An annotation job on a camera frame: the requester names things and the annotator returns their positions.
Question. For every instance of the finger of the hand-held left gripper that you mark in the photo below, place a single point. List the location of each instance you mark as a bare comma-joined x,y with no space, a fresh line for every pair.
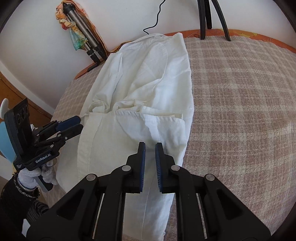
69,121
74,129

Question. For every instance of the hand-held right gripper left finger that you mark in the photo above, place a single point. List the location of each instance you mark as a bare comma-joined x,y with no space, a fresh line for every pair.
142,166

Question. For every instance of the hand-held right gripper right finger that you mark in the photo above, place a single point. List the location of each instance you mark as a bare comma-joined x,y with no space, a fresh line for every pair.
159,166

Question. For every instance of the white long-sleeved shirt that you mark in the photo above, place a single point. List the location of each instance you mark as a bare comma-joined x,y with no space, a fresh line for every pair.
138,92

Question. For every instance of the person's left forearm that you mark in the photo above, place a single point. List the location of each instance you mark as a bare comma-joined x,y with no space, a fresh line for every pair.
13,208

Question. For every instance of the person's left hand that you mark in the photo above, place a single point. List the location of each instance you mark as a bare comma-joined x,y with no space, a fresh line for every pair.
30,177

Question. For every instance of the light blue plastic object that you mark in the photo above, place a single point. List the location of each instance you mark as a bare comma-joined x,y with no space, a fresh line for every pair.
4,143

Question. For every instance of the folded grey tripod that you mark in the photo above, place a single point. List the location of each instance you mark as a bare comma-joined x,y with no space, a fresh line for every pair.
83,27

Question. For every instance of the checked beige blanket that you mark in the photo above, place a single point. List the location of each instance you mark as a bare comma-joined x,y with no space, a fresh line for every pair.
231,104

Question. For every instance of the orange scarf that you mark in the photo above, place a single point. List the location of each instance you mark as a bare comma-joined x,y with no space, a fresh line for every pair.
96,30

